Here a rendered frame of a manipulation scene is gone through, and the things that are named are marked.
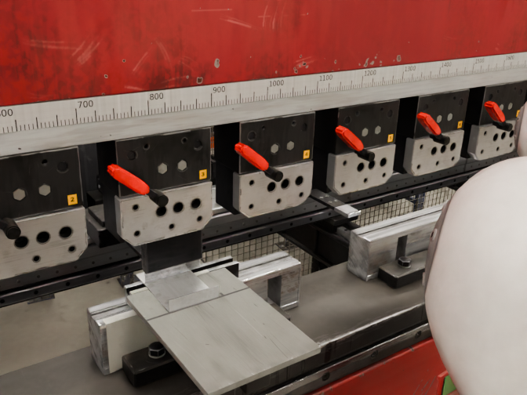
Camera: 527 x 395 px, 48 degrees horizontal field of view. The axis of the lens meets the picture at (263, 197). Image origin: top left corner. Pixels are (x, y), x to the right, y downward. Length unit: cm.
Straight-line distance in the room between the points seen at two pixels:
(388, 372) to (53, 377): 64
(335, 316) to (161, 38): 61
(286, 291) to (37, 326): 177
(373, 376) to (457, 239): 96
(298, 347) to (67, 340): 187
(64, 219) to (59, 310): 201
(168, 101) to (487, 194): 63
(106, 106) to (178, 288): 32
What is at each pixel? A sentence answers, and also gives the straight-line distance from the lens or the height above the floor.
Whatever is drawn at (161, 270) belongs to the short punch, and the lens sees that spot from 100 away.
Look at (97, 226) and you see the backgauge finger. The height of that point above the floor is 102.
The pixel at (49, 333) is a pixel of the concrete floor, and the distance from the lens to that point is 271.
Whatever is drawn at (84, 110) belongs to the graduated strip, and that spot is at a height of 131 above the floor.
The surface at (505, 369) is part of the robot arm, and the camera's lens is 29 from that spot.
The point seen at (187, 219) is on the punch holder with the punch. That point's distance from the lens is 93.
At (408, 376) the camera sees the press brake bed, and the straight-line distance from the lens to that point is 133.
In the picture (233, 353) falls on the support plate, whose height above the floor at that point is 100.
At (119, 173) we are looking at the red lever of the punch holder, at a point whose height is 123.
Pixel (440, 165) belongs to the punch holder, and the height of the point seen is 111.
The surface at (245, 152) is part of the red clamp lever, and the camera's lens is 90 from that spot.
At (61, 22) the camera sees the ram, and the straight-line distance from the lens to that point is 79.
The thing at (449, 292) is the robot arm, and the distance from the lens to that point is 29.
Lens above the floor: 151
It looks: 23 degrees down
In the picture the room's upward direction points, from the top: 2 degrees clockwise
